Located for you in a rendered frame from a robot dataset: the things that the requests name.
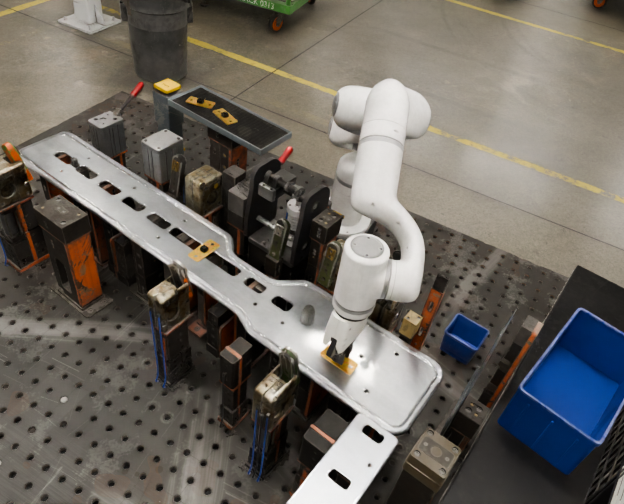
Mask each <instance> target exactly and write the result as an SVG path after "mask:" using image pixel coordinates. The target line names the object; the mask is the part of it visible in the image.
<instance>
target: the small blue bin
mask: <svg viewBox="0 0 624 504"><path fill-rule="evenodd" d="M444 333H445V334H444V337H443V339H442V342H441V346H440V349H441V350H442V351H444V352H445V353H447V354H448V355H450V356H452V357H453V358H455V359H456V360H458V361H460V362H461V363H463V364H464V365H467V364H468V363H469V362H470V361H471V359H472V358H473V356H474V355H475V353H476V352H477V351H478V350H479V348H480V346H481V345H482V343H483V342H484V340H485V339H486V338H487V336H488V335H489V330H487V329H486V328H484V327H482V326H481V325H479V324H477V323H475V322H474V321H472V320H470V319H469V318H467V317H465V316H464V315H462V314H460V313H459V314H456V316H455V317H454V318H453V320H452V321H451V322H450V324H449V325H448V326H447V328H446V329H445V331H444Z"/></svg>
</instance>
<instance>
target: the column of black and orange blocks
mask: <svg viewBox="0 0 624 504"><path fill-rule="evenodd" d="M543 325H544V324H542V323H541V322H539V320H537V319H535V318H533V317H532V316H530V315H528V317H527V318H526V320H525V322H524V323H523V325H522V326H521V328H520V330H519V331H518V333H517V335H516V336H515V338H514V340H513V343H512V345H511V346H510V348H508V349H507V350H506V352H505V353H504V355H503V357H502V358H501V360H500V362H499V363H498V365H499V367H498V369H497V371H495V373H494V375H493V376H492V378H491V379H490V381H489V383H488V384H487V386H486V388H485V389H484V391H483V392H482V394H481V396H480V397H479V399H478V401H479V402H481V403H482V404H484V405H485V406H487V407H488V408H491V407H492V405H493V403H494V402H495V400H496V399H497V397H498V396H499V394H500V393H501V391H502V389H503V388H504V386H505V385H506V383H507V382H508V380H509V379H510V377H511V375H512V374H513V372H514V371H515V369H516V368H517V366H518V365H519V363H520V361H521V360H522V358H523V357H524V355H525V354H526V352H527V351H528V349H529V347H530V346H531V344H532V343H533V341H534V340H535V338H536V337H537V335H538V333H539V332H540V330H541V328H542V326H543Z"/></svg>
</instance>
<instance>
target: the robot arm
mask: <svg viewBox="0 0 624 504"><path fill-rule="evenodd" d="M430 121H431V110H430V106H429V104H428V102H427V101H426V99H425V98H424V97H423V96H422V95H421V94H419V93H417V92H415V91H413V90H411V89H408V88H406V87H404V86H403V85H402V84H401V83H400V82H399V81H397V80H394V79H385V80H383V81H381V82H379V83H378V84H376V85H375V86H374V87H373V88H368V87H362V86H345V87H343V88H341V89H340V90H339V91H338V92H337V94H336V95H335V96H334V100H333V103H332V117H331V119H330V122H329V126H328V136H329V139H330V141H331V142H332V143H333V144H334V145H336V146H338V147H340V148H344V149H349V150H354V151H353V152H350V153H347V154H345V155H343V156H342V157H341V158H340V160H339V162H338V165H337V169H336V174H335V178H334V183H333V188H332V193H331V197H330V198H329V200H330V201H332V206H331V209H333V210H335V211H337V212H339V213H341V214H342V215H344V216H345V217H344V219H342V223H341V228H340V233H339V234H338V235H341V236H351V237H349V238H348V239H347V240H346V242H345V244H344V248H343V253H342V257H341V262H340V267H339V271H338V276H337V281H336V285H335V290H334V295H333V300H332V304H333V307H334V310H333V312H332V314H331V316H330V318H329V321H328V324H327V327H326V330H325V333H324V337H323V344H325V345H327V344H328V343H329V342H330V341H331V343H330V346H329V348H328V350H327V353H326V356H328V357H329V358H331V359H332V360H333V361H334V362H336V363H338V364H339V365H342V364H343V362H344V358H345V357H346V358H349V356H350V353H351V349H352V346H351V345H352V344H353V343H354V341H355V339H356V338H357V336H358V335H359V334H360V333H361V332H362V331H363V329H364V327H365V325H366V322H367V319H368V317H369V316H370V315H371V314H372V312H373V310H374V307H375V306H376V300H377V299H386V300H391V301H397V302H405V303H408V302H413V301H415V300H416V299H417V297H418V296H419V293H420V291H421V285H422V281H423V271H424V262H425V247H424V241H423V237H422V234H421V232H420V230H419V228H418V226H417V224H416V222H415V221H414V219H413V218H412V217H411V215H410V214H409V213H408V212H407V211H406V210H405V208H404V207H403V206H402V205H401V204H400V203H399V201H398V199H397V188H398V182H399V175H400V169H401V163H402V157H403V150H404V144H405V139H417V138H419V137H421V136H423V135H424V134H425V133H426V131H427V129H428V127H429V126H430ZM371 219H372V220H374V221H376V222H378V223H380V224H381V225H383V226H384V227H386V228H387V229H388V230H389V231H390V232H391V233H392V234H393V235H394V236H395V238H396V239H397V241H398V243H399V245H400V249H401V259H400V260H392V259H389V256H390V251H389V248H388V246H387V244H386V243H385V242H384V241H383V240H381V239H380V238H378V237H376V236H374V235H370V234H361V233H363V232H364V231H365V230H366V229H367V228H368V226H369V224H370V220H371Z"/></svg>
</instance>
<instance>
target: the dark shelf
mask: <svg viewBox="0 0 624 504"><path fill-rule="evenodd" d="M558 297H559V298H557V299H558V300H557V299H556V301H555V303H554V304H555V305H553V306H552V308H551V310H550V311H551V312H550V311H549V313H548V315H547V316H548V317H546V318H545V320H544V322H543V323H542V324H544V325H543V326H542V328H541V330H540V332H539V333H538V335H537V337H536V338H535V340H534V341H533V343H532V344H531V346H530V347H529V349H528V351H527V352H526V354H525V355H524V357H523V358H522V360H521V361H520V363H519V365H518V367H517V368H516V370H515V372H514V373H513V375H512V377H511V379H510V380H509V382H508V384H507V385H506V387H505V389H504V391H503V392H502V394H501V396H500V398H499V399H498V401H497V403H496V404H495V406H494V408H493V410H492V411H491V413H490V415H489V416H488V418H487V420H486V422H485V423H484V425H485V426H484V425H483V427H484V428H483V427H482V429H481V430H480V432H481V433H480V432H479V434H480V435H479V434H478V435H477V437H478V438H477V437H476V439H477V440H476V439H475V441H474V442H473V444H474V445H473V444H472V446H471V448H470V449H469V451H468V453H467V454H466V456H465V458H464V460H463V461H462V463H463V464H462V463H461V465H462V466H461V465H460V466H459V468H458V470H459V471H458V470H457V472H456V473H455V475H454V477H453V479H452V480H451V482H450V484H449V485H448V487H447V489H446V491H445V492H444V494H443V496H442V497H441V499H440V501H439V503H438V504H586V501H587V498H588V496H589V493H590V490H591V487H592V485H593V482H594V479H595V476H596V474H597V471H598V468H599V466H600V463H601V460H602V457H603V455H604V452H605V449H606V447H607V444H608V441H609V438H610V436H611V433H612V430H613V427H614V425H615V422H616V420H615V422H614V423H613V425H612V427H611V429H610V431H609V432H608V434H607V436H606V438H605V440H604V441H603V443H602V444H601V445H600V446H599V447H596V448H595V449H594V450H593V451H592V452H591V453H590V454H589V455H588V456H587V457H586V458H585V459H584V460H583V461H582V462H581V463H580V464H579V465H578V466H577V467H576V468H575V469H574V470H573V471H572V472H571V473H570V474H569V475H566V474H564V473H562V472H561V471H560V470H558V469H557V468H556V467H554V466H553V465H552V464H550V463H549V462H548V461H546V460H545V459H544V458H543V457H541V456H540V455H539V454H537V453H536V452H535V451H533V450H532V449H531V448H529V447H528V446H527V445H525V444H524V443H523V442H521V441H520V440H519V439H517V438H516V437H515V436H513V435H512V434H511V433H509V432H508V431H507V430H505V429H504V428H503V427H501V426H500V425H499V424H498V419H499V417H500V416H501V414H502V413H503V411H504V410H505V408H506V407H507V405H508V403H509V402H510V400H511V399H512V397H513V396H514V394H515V393H516V391H517V390H518V387H519V385H520V384H521V382H522V381H523V380H524V378H525V377H526V376H527V374H528V373H529V372H530V371H531V369H532V368H533V367H534V365H535V364H536V363H537V361H538V360H539V359H540V357H541V356H542V355H543V353H544V352H545V351H546V350H547V348H548V347H549V346H550V344H551V343H552V342H553V340H554V339H555V338H556V336H557V335H558V334H559V332H560V331H561V330H562V328H563V327H564V326H565V325H566V323H567V322H568V321H569V319H570V318H571V317H572V315H573V314H574V313H575V311H576V310H577V309H578V308H584V309H585V310H587V311H589V312H590V313H592V314H594V315H595V316H597V317H599V318H600V319H602V320H604V321H605V322H607V323H609V324H610V325H612V326H613V327H615V328H617V329H618V330H620V331H622V332H623V333H624V288H623V287H621V286H619V285H617V284H615V283H613V282H611V281H609V280H607V279H605V278H603V277H601V276H599V275H597V274H595V273H593V272H591V271H589V270H587V269H586V268H584V267H582V266H580V265H577V266H576V268H575V269H574V270H573V272H572V274H571V275H570V277H569V279H568V280H567V282H566V284H565V286H564V287H563V289H562V291H561V292H560V294H559V296H558Z"/></svg>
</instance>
